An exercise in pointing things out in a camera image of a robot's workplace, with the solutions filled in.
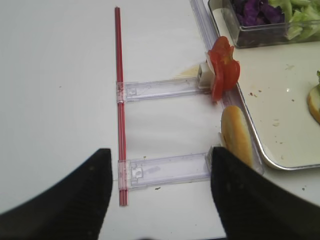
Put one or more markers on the cream metal tray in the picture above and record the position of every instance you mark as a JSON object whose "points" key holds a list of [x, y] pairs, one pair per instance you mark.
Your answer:
{"points": [[274, 84]]}

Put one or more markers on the clear crossbar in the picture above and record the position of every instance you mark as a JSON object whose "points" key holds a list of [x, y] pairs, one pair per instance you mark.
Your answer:
{"points": [[153, 172], [176, 87]]}

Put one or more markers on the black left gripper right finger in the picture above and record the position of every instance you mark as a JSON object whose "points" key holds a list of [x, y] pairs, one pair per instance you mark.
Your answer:
{"points": [[251, 207]]}

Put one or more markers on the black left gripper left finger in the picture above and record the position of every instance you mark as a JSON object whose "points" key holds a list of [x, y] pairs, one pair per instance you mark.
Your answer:
{"points": [[72, 209]]}

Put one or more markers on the bottom bun on tray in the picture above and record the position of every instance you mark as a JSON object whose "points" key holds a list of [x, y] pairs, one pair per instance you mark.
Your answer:
{"points": [[313, 102]]}

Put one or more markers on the clear plastic salad container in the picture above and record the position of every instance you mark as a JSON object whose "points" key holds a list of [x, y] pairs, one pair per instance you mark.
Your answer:
{"points": [[249, 37]]}

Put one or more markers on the left upper clear crossbar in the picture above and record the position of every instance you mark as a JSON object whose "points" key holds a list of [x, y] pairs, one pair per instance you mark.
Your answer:
{"points": [[176, 87]]}

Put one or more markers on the red tomato slices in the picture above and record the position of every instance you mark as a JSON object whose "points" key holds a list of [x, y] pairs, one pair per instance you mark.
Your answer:
{"points": [[227, 69]]}

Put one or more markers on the green lettuce pile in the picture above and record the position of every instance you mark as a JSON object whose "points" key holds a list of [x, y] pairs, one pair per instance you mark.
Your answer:
{"points": [[302, 17]]}

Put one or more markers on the white pusher block tomato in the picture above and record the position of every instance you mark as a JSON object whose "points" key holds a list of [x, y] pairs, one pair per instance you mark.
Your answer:
{"points": [[206, 74]]}

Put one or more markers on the white-faced bun half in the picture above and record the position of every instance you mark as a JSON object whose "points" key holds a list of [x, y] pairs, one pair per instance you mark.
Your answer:
{"points": [[236, 135]]}

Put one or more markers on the purple cabbage pile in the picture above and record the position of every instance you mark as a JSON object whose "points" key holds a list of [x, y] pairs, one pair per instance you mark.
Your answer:
{"points": [[252, 13]]}

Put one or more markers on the left red rod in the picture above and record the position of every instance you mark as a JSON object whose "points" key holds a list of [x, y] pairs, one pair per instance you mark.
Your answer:
{"points": [[122, 144]]}

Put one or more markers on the left lower clear crossbar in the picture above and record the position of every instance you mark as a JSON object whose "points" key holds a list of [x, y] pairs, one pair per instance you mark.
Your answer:
{"points": [[153, 172]]}

